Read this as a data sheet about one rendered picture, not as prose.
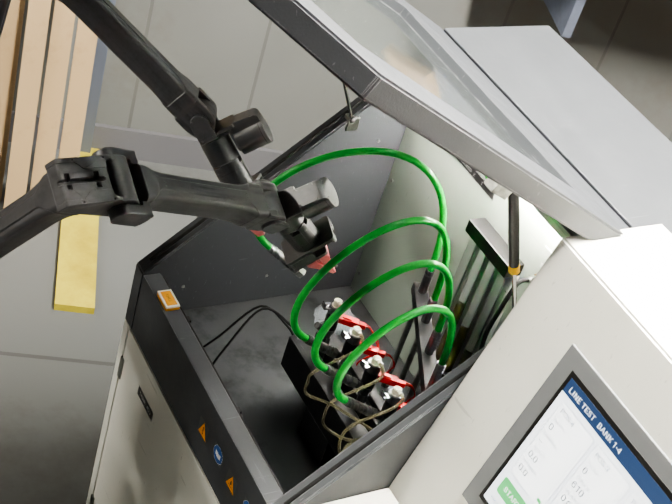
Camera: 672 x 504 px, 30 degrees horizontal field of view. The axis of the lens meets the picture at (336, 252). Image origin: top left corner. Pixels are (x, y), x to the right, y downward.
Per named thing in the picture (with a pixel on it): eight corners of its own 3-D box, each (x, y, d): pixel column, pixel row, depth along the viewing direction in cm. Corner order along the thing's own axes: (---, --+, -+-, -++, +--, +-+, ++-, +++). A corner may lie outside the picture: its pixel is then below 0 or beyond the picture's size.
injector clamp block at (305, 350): (272, 387, 260) (289, 334, 251) (314, 379, 265) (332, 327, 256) (346, 514, 239) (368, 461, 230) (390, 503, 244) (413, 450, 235)
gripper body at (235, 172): (265, 180, 240) (247, 146, 238) (252, 198, 231) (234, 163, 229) (236, 192, 242) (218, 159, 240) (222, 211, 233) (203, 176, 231)
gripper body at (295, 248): (338, 243, 227) (318, 219, 222) (291, 270, 229) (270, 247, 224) (331, 220, 232) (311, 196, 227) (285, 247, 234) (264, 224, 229)
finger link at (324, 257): (348, 276, 233) (322, 247, 227) (315, 295, 234) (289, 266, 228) (341, 252, 238) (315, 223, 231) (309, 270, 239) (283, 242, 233)
